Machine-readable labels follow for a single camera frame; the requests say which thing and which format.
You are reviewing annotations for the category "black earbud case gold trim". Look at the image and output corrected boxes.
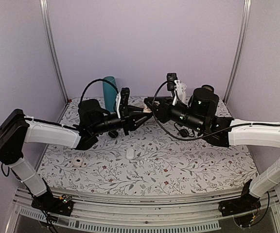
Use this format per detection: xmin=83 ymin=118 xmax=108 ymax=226
xmin=179 ymin=129 xmax=190 ymax=137

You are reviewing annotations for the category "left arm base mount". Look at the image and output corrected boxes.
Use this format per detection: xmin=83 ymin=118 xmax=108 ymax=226
xmin=31 ymin=191 xmax=74 ymax=216

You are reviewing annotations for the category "right aluminium frame post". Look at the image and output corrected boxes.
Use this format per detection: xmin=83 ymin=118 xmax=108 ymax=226
xmin=223 ymin=0 xmax=252 ymax=105

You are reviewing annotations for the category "small black earbud case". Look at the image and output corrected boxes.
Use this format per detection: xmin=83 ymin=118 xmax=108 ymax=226
xmin=108 ymin=131 xmax=119 ymax=138

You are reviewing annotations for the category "floral patterned table mat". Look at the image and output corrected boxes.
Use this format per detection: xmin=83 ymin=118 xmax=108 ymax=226
xmin=36 ymin=97 xmax=260 ymax=196

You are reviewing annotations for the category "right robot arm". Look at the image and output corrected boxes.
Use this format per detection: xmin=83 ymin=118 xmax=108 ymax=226
xmin=144 ymin=85 xmax=280 ymax=212

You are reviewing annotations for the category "white open earbud case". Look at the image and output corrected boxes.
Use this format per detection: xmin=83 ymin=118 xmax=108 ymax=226
xmin=73 ymin=157 xmax=84 ymax=167

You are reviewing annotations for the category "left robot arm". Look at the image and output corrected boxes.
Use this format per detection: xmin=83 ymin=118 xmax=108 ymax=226
xmin=0 ymin=99 xmax=152 ymax=211

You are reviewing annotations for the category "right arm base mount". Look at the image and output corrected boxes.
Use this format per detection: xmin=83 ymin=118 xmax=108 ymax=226
xmin=218 ymin=186 xmax=261 ymax=228

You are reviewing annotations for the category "beige earbud charging case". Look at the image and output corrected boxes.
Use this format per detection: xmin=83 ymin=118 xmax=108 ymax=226
xmin=143 ymin=104 xmax=152 ymax=114

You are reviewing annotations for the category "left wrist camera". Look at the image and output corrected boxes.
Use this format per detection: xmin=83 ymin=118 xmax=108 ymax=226
xmin=115 ymin=87 xmax=130 ymax=119

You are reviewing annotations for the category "aluminium front rail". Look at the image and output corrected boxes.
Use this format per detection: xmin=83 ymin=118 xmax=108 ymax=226
xmin=6 ymin=186 xmax=280 ymax=233

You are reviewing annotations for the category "teal cup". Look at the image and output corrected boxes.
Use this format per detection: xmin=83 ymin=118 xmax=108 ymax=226
xmin=103 ymin=82 xmax=117 ymax=112

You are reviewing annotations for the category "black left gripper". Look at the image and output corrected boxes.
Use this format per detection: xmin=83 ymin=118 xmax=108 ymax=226
xmin=91 ymin=105 xmax=152 ymax=136

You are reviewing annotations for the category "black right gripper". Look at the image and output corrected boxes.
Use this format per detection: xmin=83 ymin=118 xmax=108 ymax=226
xmin=144 ymin=97 xmax=205 ymax=133

